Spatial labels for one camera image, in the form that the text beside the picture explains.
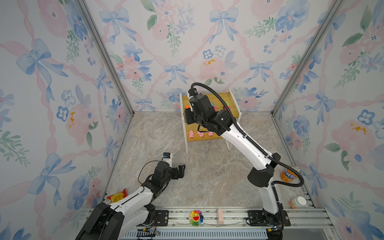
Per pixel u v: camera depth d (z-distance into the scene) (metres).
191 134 0.85
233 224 0.73
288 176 0.80
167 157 0.76
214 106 0.79
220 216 0.74
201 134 0.84
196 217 0.74
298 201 0.73
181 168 0.79
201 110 0.52
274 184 0.55
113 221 0.42
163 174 0.66
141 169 0.90
